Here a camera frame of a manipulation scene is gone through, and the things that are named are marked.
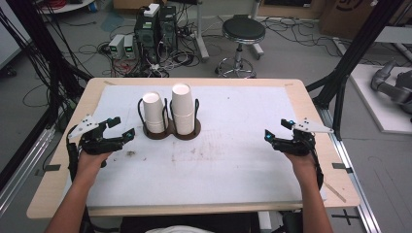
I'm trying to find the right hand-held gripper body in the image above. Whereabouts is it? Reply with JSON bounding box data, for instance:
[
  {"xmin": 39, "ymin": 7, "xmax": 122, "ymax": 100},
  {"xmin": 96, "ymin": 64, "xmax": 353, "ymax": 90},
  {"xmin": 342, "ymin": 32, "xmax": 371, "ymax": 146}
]
[{"xmin": 271, "ymin": 117, "xmax": 334, "ymax": 157}]

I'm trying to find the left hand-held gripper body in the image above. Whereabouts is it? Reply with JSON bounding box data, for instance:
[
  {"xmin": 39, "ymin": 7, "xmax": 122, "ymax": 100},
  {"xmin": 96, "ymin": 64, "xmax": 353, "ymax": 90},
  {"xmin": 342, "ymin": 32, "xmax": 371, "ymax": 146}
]
[{"xmin": 67, "ymin": 114, "xmax": 125, "ymax": 156}]

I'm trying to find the stack of white paper cups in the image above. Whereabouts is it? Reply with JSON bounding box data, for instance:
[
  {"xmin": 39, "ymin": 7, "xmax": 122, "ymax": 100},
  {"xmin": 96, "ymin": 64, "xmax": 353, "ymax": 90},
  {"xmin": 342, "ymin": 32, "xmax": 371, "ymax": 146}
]
[
  {"xmin": 142, "ymin": 91, "xmax": 167, "ymax": 134},
  {"xmin": 171, "ymin": 83, "xmax": 196, "ymax": 136}
]

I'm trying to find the brown double cup holder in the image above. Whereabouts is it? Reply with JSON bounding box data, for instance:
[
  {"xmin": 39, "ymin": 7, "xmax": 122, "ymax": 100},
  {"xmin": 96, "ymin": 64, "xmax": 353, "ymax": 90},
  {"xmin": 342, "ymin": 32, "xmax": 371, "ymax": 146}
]
[{"xmin": 137, "ymin": 96, "xmax": 202, "ymax": 141}]

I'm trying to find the person's left hand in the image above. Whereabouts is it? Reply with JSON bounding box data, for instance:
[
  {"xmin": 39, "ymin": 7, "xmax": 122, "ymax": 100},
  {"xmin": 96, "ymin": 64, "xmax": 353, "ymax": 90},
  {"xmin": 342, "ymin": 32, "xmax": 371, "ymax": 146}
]
[{"xmin": 76, "ymin": 150, "xmax": 113, "ymax": 183}]

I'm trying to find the person's right hand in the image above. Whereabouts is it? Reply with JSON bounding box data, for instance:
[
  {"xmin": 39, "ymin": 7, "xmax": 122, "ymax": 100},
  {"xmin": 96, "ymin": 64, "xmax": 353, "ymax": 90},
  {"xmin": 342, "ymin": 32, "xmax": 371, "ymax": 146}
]
[{"xmin": 284, "ymin": 150, "xmax": 320, "ymax": 188}]

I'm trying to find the grey power supply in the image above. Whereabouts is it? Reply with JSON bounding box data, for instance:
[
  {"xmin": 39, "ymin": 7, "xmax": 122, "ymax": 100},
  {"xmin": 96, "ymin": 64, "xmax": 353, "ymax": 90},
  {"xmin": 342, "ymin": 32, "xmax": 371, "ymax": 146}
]
[
  {"xmin": 108, "ymin": 33, "xmax": 125, "ymax": 60},
  {"xmin": 122, "ymin": 34, "xmax": 137, "ymax": 60}
]

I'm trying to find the white platform board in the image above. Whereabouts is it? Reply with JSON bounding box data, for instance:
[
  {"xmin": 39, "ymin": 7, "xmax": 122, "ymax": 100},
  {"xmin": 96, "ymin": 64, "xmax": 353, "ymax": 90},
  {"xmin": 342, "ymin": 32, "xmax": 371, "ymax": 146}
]
[{"xmin": 349, "ymin": 62, "xmax": 412, "ymax": 135}]

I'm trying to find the black computer tower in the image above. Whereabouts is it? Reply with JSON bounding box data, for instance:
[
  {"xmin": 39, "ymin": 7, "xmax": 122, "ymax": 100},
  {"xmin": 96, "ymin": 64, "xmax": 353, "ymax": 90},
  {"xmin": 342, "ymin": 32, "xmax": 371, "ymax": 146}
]
[
  {"xmin": 159, "ymin": 5, "xmax": 179, "ymax": 52},
  {"xmin": 134, "ymin": 14, "xmax": 162, "ymax": 65}
]

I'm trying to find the black round stool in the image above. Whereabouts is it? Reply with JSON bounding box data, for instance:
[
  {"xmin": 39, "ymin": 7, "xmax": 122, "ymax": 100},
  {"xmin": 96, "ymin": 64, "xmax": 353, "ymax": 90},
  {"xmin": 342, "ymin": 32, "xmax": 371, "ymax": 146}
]
[{"xmin": 214, "ymin": 14, "xmax": 267, "ymax": 80}]

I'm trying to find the person's white clothing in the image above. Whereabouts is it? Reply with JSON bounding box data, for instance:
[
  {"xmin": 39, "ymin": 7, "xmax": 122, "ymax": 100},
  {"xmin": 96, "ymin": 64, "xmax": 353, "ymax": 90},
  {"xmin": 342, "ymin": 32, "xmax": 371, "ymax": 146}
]
[{"xmin": 154, "ymin": 225, "xmax": 216, "ymax": 233}]

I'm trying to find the white box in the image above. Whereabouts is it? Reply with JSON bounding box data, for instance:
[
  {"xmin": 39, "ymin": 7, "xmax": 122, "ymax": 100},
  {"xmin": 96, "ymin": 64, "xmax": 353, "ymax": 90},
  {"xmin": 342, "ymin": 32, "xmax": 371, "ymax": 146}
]
[{"xmin": 143, "ymin": 3, "xmax": 161, "ymax": 17}]

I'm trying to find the white metal desk leg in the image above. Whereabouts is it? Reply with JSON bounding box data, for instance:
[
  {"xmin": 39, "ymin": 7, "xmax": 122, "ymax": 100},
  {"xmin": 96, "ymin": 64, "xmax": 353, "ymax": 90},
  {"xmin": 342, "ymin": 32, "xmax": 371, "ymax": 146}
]
[{"xmin": 193, "ymin": 0, "xmax": 211, "ymax": 62}]

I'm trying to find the cardboard box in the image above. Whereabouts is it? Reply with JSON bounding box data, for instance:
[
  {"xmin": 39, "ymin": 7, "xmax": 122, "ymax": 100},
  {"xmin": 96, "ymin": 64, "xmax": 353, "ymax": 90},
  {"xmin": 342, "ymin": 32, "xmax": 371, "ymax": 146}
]
[{"xmin": 319, "ymin": 0, "xmax": 412, "ymax": 41}]

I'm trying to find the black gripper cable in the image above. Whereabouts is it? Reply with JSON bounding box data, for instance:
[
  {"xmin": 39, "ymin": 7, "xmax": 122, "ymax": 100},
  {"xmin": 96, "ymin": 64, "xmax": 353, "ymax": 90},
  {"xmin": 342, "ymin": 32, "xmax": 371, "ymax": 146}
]
[
  {"xmin": 310, "ymin": 135, "xmax": 325, "ymax": 192},
  {"xmin": 66, "ymin": 125, "xmax": 81, "ymax": 183}
]

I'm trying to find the aluminium rail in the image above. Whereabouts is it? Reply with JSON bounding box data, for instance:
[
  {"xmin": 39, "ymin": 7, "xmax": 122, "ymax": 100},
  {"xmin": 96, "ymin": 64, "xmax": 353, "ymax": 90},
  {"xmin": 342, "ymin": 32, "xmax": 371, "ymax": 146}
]
[
  {"xmin": 0, "ymin": 124, "xmax": 56, "ymax": 216},
  {"xmin": 315, "ymin": 106, "xmax": 384, "ymax": 233}
]

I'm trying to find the tangle of floor cables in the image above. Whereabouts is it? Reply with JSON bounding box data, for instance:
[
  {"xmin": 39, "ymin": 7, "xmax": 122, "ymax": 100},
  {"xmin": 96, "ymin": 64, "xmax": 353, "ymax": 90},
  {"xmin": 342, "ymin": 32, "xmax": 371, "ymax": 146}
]
[{"xmin": 76, "ymin": 18, "xmax": 208, "ymax": 79}]

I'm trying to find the black frame post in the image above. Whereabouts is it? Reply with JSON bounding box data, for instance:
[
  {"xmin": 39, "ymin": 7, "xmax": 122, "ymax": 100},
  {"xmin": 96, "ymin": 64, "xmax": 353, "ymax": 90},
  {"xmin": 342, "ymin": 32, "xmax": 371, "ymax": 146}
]
[{"xmin": 305, "ymin": 0, "xmax": 406, "ymax": 141}]

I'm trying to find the black cable bundle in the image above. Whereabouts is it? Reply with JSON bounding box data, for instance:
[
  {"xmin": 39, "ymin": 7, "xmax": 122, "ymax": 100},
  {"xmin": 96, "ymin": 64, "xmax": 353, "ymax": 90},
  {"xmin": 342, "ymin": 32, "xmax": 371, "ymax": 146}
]
[{"xmin": 0, "ymin": 0, "xmax": 95, "ymax": 130}]

